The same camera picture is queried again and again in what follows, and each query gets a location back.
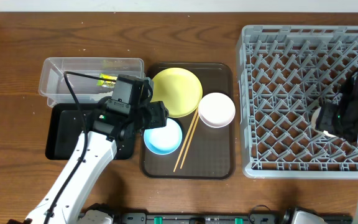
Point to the wooden chopstick right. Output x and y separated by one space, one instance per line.
189 136

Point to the light blue bowl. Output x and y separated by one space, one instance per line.
165 140

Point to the grey plastic dishwasher rack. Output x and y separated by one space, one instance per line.
285 73

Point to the dark brown serving tray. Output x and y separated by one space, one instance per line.
211 151

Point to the pink bowl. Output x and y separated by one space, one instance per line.
216 110

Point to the black tray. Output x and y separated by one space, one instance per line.
65 127

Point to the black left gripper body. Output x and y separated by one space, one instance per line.
155 117

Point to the clear plastic bin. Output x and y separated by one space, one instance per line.
52 83

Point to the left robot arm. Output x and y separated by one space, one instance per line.
117 118

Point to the green orange snack wrapper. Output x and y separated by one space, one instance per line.
106 81

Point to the wooden chopstick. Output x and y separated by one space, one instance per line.
189 136
181 154

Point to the wooden chopstick left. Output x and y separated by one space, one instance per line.
181 154

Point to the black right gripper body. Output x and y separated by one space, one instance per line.
333 119

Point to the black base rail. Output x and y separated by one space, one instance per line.
260 214

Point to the yellow plate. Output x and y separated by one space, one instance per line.
179 89

